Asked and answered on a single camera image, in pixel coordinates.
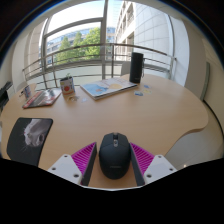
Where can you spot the printed mug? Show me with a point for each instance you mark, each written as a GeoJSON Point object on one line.
{"type": "Point", "coordinates": [27, 91]}

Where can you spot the white chair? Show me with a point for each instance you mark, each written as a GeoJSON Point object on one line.
{"type": "Point", "coordinates": [126, 69]}

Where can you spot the black cylinder speaker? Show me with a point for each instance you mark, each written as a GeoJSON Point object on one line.
{"type": "Point", "coordinates": [136, 68]}

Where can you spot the black animal-print mouse pad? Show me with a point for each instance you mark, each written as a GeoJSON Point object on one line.
{"type": "Point", "coordinates": [28, 140]}

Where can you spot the black computer mouse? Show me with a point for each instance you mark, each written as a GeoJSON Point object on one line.
{"type": "Point", "coordinates": [114, 156]}

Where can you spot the black printer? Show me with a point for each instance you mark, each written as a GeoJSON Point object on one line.
{"type": "Point", "coordinates": [4, 91]}

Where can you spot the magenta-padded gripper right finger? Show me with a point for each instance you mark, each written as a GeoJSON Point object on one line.
{"type": "Point", "coordinates": [156, 166]}

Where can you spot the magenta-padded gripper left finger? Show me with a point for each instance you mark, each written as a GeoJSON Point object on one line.
{"type": "Point", "coordinates": [68, 166]}

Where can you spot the white cup with orange print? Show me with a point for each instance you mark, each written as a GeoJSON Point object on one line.
{"type": "Point", "coordinates": [67, 86]}

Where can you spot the light illustrated book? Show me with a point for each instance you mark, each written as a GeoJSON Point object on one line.
{"type": "Point", "coordinates": [106, 87]}

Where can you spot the red magazine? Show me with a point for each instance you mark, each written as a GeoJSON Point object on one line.
{"type": "Point", "coordinates": [41, 98]}

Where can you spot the metal balcony railing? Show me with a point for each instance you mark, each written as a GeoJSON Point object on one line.
{"type": "Point", "coordinates": [83, 47]}

